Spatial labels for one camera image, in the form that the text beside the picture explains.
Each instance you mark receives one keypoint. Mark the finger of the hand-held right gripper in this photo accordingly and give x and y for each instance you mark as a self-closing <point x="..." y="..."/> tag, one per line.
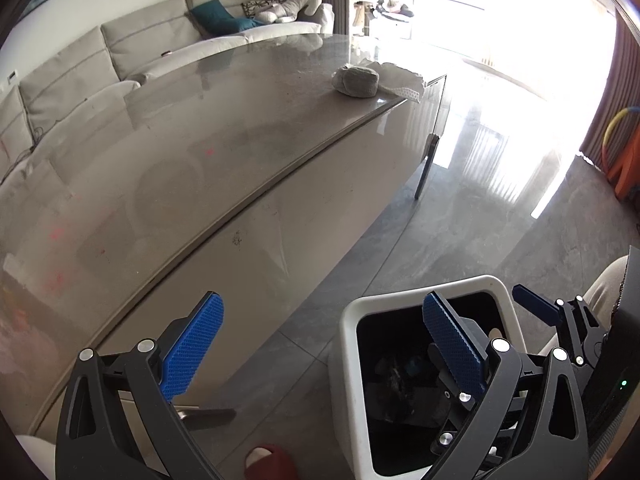
<point x="537" y="304"/>

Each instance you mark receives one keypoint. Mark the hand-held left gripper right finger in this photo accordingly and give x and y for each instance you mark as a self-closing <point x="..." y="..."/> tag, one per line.
<point x="452" y="345"/>

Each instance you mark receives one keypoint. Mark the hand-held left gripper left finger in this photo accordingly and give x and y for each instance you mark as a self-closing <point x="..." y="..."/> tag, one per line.
<point x="192" y="345"/>

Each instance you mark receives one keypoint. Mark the white trash bin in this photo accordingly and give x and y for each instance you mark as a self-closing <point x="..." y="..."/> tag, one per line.
<point x="345" y="360"/>

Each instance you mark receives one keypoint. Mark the person's leg beige pants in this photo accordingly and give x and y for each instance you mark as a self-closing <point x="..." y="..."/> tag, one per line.
<point x="602" y="285"/>

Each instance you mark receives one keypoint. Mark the red slipper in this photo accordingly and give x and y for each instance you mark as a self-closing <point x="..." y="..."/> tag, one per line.
<point x="265" y="462"/>

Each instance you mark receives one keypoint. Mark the orange plastic toy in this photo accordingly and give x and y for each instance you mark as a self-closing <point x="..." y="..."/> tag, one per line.
<point x="625" y="160"/>

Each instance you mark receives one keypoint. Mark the metal table leg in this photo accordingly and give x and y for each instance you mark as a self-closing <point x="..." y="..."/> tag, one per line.
<point x="429" y="165"/>

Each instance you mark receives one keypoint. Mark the brown curtain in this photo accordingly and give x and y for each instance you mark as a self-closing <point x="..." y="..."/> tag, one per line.
<point x="612" y="85"/>

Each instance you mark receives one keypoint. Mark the white mesh cloth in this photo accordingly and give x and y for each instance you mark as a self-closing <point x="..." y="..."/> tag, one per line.
<point x="400" y="77"/>

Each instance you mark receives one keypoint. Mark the grey folded cloth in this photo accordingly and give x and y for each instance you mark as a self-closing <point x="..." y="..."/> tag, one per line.
<point x="356" y="80"/>

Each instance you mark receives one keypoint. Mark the light grey sofa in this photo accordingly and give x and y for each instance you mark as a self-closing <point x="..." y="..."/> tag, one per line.
<point x="135" y="40"/>

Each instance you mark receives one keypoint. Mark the teal pillow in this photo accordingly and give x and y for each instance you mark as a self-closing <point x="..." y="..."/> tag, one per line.
<point x="220" y="16"/>

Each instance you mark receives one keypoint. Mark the black white patterned pillow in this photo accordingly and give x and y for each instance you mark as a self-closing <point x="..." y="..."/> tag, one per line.
<point x="252" y="9"/>

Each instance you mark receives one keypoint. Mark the grey elephant plush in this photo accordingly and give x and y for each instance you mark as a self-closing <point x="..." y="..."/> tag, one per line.
<point x="292" y="7"/>

